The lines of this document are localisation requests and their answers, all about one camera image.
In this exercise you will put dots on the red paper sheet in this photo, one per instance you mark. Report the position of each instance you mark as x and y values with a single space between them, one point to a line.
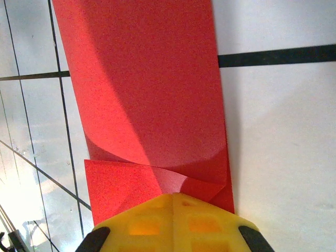
147 92

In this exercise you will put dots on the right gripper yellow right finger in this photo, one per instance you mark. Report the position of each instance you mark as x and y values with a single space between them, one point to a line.
204 225

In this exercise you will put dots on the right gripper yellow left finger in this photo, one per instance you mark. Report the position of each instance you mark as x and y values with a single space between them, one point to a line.
147 225

